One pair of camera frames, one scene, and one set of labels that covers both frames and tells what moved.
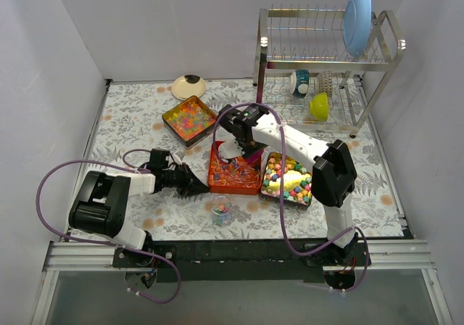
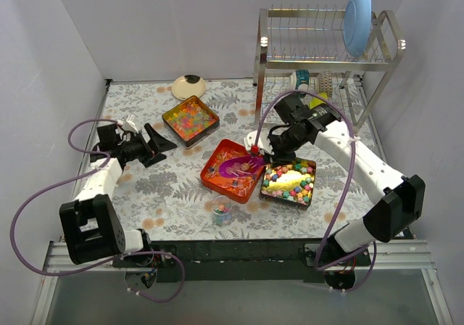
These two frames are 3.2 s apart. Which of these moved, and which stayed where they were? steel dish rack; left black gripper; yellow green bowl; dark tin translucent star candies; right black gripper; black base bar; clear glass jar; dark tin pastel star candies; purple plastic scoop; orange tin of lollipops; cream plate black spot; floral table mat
Moved: purple plastic scoop; orange tin of lollipops; left black gripper; right black gripper
Stayed: dark tin translucent star candies; clear glass jar; steel dish rack; yellow green bowl; floral table mat; black base bar; cream plate black spot; dark tin pastel star candies
